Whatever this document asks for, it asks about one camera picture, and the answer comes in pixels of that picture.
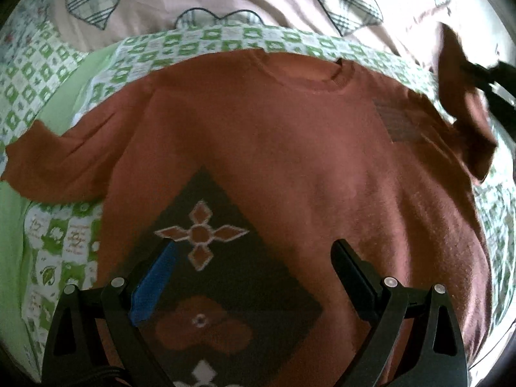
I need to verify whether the pink quilt with hearts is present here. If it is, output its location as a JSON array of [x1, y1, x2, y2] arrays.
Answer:
[[50, 0, 451, 53]]

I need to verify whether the rust orange patterned sweater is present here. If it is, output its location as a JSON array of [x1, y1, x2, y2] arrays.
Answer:
[[1, 27, 497, 386]]

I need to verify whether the green checkered bed sheet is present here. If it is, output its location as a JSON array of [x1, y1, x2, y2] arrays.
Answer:
[[1, 24, 515, 382]]

